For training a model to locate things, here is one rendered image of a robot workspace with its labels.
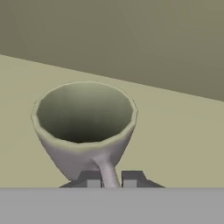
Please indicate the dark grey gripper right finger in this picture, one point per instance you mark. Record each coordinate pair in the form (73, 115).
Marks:
(134, 176)

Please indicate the pale grey stemmed glass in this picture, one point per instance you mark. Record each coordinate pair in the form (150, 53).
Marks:
(84, 116)

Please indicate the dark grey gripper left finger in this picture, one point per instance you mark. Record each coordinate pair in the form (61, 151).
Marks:
(89, 177)

